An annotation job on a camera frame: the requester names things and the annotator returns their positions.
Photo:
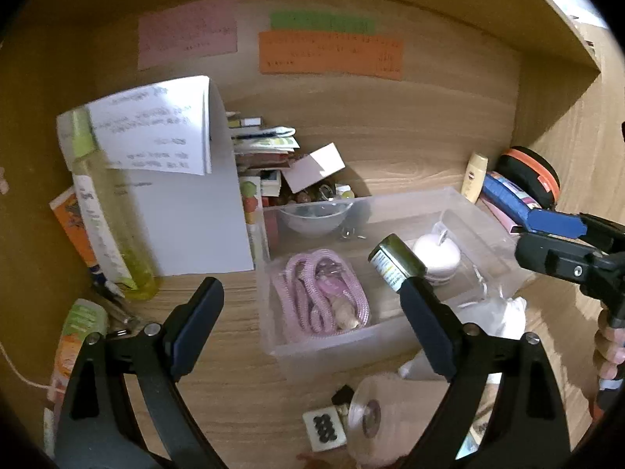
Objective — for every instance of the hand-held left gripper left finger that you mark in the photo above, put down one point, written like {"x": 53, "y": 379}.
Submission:
{"x": 193, "y": 334}

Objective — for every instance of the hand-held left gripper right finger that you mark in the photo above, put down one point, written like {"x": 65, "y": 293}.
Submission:
{"x": 429, "y": 332}

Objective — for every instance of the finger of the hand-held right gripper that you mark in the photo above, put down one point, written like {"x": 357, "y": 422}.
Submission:
{"x": 556, "y": 222}
{"x": 551, "y": 254}

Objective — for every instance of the clear plastic storage box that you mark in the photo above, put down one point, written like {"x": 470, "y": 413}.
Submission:
{"x": 381, "y": 342}

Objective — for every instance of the dark green glass bottle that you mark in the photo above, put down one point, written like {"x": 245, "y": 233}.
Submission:
{"x": 395, "y": 256}

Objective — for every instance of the wooden desktop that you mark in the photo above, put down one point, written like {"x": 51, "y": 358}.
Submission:
{"x": 234, "y": 400}

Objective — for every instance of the person's right hand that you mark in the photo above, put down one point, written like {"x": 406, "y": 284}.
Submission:
{"x": 608, "y": 356}

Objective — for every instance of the blue patchwork pencil case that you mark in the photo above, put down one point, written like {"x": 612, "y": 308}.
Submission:
{"x": 508, "y": 200}

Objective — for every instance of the pink flat pouch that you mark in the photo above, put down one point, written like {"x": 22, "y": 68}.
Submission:
{"x": 498, "y": 217}

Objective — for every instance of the black orange zip case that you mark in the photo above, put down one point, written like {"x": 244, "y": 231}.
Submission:
{"x": 530, "y": 166}

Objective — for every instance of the dark metal clip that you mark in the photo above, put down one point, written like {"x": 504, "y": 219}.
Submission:
{"x": 117, "y": 312}

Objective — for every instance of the cream lotion bottle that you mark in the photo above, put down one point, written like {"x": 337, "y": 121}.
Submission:
{"x": 476, "y": 176}

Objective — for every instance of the white file holder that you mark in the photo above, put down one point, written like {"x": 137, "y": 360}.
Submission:
{"x": 195, "y": 224}

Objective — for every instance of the green orange tube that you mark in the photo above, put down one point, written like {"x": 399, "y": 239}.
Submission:
{"x": 75, "y": 342}

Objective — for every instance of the yellow spray bottle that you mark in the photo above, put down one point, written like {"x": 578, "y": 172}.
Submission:
{"x": 110, "y": 220}

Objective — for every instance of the white mahjong tile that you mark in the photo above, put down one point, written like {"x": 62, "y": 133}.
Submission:
{"x": 324, "y": 430}

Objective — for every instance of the clear plastic bowl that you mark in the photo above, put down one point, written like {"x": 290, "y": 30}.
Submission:
{"x": 312, "y": 222}

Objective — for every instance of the orange printed box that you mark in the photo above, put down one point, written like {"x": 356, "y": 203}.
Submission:
{"x": 73, "y": 220}

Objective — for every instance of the stack of books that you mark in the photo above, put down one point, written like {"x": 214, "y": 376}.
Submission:
{"x": 259, "y": 156}

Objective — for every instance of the small white cardboard box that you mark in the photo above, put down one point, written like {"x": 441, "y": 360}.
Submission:
{"x": 315, "y": 166}

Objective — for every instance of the white printed paper sheet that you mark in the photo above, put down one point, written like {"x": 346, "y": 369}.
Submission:
{"x": 151, "y": 127}

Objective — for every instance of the orange sticky note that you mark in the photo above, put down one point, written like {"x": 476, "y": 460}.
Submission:
{"x": 332, "y": 56}

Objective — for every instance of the pink sticky note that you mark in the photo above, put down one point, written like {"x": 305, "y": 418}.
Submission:
{"x": 188, "y": 34}

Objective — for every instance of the green sticky note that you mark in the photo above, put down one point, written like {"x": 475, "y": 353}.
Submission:
{"x": 322, "y": 22}

